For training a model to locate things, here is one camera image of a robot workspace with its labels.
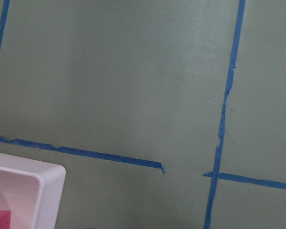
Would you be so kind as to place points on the pink foam block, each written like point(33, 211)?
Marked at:
point(5, 219)

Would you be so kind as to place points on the pink plastic bin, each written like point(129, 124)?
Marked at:
point(31, 190)

